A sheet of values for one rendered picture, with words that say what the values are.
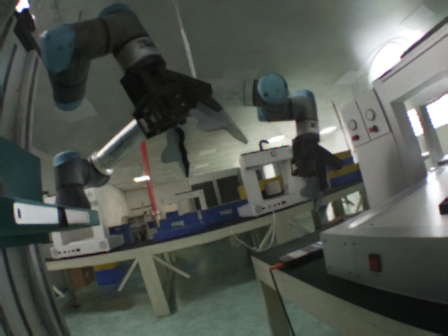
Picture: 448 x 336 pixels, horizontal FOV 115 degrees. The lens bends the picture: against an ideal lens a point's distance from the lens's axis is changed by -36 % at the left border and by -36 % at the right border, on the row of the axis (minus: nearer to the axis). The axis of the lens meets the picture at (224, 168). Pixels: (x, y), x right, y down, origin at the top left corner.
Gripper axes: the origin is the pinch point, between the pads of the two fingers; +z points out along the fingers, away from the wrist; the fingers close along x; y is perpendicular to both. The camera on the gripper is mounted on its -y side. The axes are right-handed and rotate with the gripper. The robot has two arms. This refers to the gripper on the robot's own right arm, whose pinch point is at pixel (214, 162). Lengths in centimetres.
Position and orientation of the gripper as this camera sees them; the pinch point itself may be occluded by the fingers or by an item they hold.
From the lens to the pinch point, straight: 38.4
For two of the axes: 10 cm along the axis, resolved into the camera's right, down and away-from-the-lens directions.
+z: 5.4, 8.3, 1.2
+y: -5.1, 4.4, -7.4
